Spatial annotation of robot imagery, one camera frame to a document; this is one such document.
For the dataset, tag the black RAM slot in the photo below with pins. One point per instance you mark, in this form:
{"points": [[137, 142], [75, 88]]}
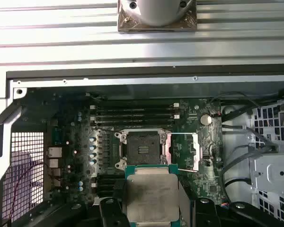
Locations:
{"points": [[132, 117], [132, 106], [111, 184], [132, 111], [111, 179], [111, 189], [132, 123]]}

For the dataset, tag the green motherboard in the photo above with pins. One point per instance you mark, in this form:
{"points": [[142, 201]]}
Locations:
{"points": [[184, 189]]}

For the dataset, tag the silver metal drive cage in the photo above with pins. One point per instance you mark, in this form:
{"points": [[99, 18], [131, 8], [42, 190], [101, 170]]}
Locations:
{"points": [[274, 170]]}

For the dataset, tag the black open PC case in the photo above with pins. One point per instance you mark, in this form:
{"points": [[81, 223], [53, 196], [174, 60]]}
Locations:
{"points": [[132, 79]]}

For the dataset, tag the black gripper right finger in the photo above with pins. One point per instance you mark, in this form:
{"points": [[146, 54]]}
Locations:
{"points": [[206, 215]]}

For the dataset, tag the silver topped green CPU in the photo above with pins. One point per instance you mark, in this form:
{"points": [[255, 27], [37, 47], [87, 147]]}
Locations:
{"points": [[151, 196]]}

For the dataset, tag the black CPU socket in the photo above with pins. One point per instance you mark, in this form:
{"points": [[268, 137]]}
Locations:
{"points": [[144, 146]]}

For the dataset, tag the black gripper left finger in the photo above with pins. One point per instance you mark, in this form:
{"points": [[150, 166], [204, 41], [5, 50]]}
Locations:
{"points": [[109, 215]]}

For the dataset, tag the round coin cell battery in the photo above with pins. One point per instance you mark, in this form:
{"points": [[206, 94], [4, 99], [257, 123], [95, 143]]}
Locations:
{"points": [[206, 119]]}

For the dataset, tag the metal socket cover frame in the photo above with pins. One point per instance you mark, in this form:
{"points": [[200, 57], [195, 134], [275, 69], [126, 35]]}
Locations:
{"points": [[196, 153]]}

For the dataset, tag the square brown base plate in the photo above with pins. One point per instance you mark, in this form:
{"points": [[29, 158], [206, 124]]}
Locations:
{"points": [[125, 26]]}

